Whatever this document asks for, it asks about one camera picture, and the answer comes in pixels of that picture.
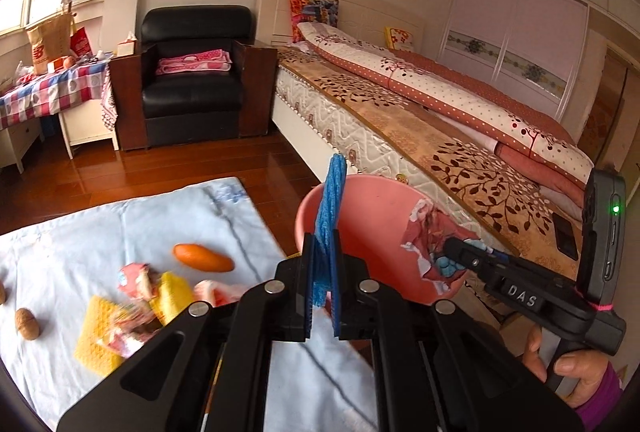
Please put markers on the brown walnut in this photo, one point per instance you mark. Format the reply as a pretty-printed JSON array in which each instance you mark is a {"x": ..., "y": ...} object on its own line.
[
  {"x": 2, "y": 293},
  {"x": 27, "y": 323}
]

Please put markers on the colourful crumpled wrapper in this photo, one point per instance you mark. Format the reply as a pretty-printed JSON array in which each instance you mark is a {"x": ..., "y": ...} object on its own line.
[{"x": 130, "y": 329}]

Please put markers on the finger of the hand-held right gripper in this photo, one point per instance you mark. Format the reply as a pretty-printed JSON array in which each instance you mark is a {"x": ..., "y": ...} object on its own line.
[{"x": 465, "y": 251}]

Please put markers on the white drawer cabinet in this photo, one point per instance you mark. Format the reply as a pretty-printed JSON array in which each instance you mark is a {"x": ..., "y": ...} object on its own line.
[{"x": 17, "y": 142}]

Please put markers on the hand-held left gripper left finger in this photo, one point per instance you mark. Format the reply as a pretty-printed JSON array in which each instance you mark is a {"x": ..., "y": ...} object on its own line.
[{"x": 307, "y": 292}]

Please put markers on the pink folded blanket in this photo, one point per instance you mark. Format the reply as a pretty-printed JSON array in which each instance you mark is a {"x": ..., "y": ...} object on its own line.
[{"x": 192, "y": 62}]

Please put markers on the pink plastic basin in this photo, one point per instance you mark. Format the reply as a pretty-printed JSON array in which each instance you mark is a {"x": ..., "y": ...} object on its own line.
[{"x": 370, "y": 232}]

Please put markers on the yellow printed pillow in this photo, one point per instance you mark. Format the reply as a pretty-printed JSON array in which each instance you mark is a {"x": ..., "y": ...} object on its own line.
[{"x": 400, "y": 38}]

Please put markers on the black phone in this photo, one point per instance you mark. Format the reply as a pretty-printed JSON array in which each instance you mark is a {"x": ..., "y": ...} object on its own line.
[{"x": 567, "y": 237}]

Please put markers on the person's right hand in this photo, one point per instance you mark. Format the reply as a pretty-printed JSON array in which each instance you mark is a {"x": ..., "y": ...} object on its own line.
[{"x": 582, "y": 372}]

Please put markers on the orange carrot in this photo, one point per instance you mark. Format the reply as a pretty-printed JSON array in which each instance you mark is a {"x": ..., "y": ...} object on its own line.
[{"x": 202, "y": 258}]

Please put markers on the white bed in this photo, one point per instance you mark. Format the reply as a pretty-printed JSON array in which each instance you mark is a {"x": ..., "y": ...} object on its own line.
[{"x": 320, "y": 112}]

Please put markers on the black leather armchair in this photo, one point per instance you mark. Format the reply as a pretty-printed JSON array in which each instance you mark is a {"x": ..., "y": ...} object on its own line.
[{"x": 192, "y": 107}]

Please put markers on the white wardrobe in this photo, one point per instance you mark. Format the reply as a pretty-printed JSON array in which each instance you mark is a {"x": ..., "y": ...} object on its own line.
[{"x": 515, "y": 27}]

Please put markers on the blue scouring cloth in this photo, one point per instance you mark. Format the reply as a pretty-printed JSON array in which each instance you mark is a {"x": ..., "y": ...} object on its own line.
[{"x": 331, "y": 202}]

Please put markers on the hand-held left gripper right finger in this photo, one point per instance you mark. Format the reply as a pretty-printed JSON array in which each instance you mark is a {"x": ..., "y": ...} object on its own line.
[{"x": 339, "y": 317}]

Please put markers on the tissue box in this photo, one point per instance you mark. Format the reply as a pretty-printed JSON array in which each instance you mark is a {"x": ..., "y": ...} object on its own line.
[{"x": 126, "y": 47}]

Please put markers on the brown leaf print bedspread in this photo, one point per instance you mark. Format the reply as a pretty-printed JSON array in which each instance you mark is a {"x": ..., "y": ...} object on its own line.
[{"x": 465, "y": 177}]

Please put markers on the pink folded quilt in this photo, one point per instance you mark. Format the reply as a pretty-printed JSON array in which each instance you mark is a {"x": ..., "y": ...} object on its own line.
[{"x": 540, "y": 172}]

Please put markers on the pink printed snack wrapper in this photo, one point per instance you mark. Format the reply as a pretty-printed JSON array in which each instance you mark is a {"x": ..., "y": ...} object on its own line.
[{"x": 425, "y": 237}]

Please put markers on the checked tablecloth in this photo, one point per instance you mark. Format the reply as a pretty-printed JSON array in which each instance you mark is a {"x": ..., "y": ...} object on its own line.
[{"x": 50, "y": 87}]

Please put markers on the orange fruit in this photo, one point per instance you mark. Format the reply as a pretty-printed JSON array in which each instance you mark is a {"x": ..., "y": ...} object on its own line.
[{"x": 68, "y": 62}]

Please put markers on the person's right forearm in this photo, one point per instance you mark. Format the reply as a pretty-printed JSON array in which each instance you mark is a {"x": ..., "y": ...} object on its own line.
[{"x": 602, "y": 404}]

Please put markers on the wooden door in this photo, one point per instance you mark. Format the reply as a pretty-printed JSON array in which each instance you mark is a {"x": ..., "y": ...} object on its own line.
[{"x": 607, "y": 97}]

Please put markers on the white red dotted quilt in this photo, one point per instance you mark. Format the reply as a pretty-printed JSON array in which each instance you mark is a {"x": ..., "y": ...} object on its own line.
[{"x": 425, "y": 87}]

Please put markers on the white table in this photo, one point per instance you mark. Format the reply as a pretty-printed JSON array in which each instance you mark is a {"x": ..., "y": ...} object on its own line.
[{"x": 87, "y": 129}]

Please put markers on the pink white crumpled wrapper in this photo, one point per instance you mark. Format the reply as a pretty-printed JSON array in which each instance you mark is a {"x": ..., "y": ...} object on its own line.
[{"x": 217, "y": 293}]

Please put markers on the light blue cloth mat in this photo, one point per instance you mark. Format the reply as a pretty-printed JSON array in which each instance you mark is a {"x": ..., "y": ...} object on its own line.
[{"x": 125, "y": 227}]

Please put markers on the brown paper bag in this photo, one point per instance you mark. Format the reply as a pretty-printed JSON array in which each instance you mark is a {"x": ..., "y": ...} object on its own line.
[{"x": 47, "y": 44}]

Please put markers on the red bag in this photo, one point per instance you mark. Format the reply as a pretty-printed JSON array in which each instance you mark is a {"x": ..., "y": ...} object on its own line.
[{"x": 80, "y": 43}]

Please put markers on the yellow waffle sponge cloth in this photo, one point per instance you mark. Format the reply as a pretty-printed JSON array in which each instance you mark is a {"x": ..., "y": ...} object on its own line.
[{"x": 95, "y": 337}]

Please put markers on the colourful printed pillow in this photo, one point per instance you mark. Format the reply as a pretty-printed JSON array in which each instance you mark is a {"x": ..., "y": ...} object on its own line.
[{"x": 312, "y": 14}]

